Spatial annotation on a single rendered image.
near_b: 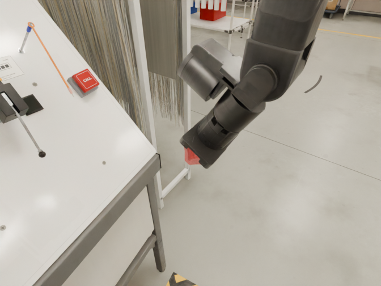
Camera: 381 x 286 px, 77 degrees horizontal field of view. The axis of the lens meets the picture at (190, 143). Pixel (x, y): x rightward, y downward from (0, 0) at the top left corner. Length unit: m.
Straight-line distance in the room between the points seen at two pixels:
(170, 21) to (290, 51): 1.10
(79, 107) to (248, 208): 1.32
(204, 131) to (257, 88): 0.13
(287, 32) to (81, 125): 0.54
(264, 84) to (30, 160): 0.51
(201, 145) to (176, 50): 1.02
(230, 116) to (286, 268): 1.32
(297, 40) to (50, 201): 0.55
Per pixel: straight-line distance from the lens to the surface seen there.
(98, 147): 0.67
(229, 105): 0.33
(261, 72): 0.27
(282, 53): 0.27
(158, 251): 1.26
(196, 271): 1.48
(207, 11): 3.33
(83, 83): 0.69
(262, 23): 0.28
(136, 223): 0.91
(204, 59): 0.33
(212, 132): 0.36
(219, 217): 1.65
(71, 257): 0.64
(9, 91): 0.56
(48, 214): 0.61
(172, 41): 1.35
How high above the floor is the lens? 1.37
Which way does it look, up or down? 40 degrees down
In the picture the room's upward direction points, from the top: straight up
